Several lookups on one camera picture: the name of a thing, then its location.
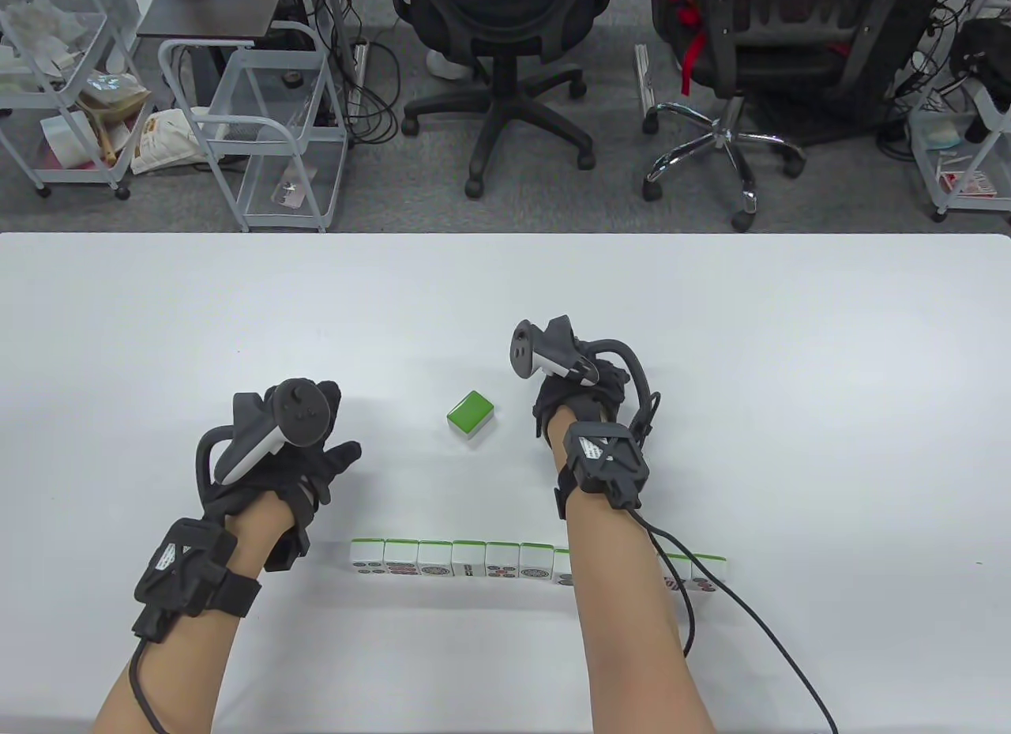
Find person's left hand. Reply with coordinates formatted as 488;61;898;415
205;382;363;573

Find person's right hand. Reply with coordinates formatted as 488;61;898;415
532;359;634;444

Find black white handheld controller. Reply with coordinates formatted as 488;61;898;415
195;378;333;514
509;315;663;450

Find green white mahjong tile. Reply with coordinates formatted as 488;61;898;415
446;390;496;439

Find row of mahjong tiles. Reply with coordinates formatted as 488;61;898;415
350;538;728;594

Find person's right forearm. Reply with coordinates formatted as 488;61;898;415
545;412;716;734

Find person's left forearm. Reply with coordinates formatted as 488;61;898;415
92;497;299;734

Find black mesh office chair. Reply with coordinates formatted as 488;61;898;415
389;0;613;200

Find printed paper bag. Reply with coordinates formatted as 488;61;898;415
129;108;210;175

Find red ribbon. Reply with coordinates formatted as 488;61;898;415
667;0;709;96

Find black chrome-base office chair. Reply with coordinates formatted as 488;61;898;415
641;0;949;233

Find white paper roll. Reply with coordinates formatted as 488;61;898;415
39;111;100;170

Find clear plastic bag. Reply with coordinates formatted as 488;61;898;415
75;70;152;126

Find red white box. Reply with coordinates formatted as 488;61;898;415
938;169;998;198

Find dark desk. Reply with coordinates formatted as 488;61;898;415
136;0;295;103

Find crumpled white plastic bag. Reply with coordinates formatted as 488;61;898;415
0;0;84;79

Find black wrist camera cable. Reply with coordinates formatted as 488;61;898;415
632;509;840;734
126;641;168;734

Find white wire cart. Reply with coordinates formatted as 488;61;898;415
158;21;348;233
0;0;155;201
907;78;1011;223

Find black floor cables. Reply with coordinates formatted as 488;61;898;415
300;0;404;146
873;0;980;162

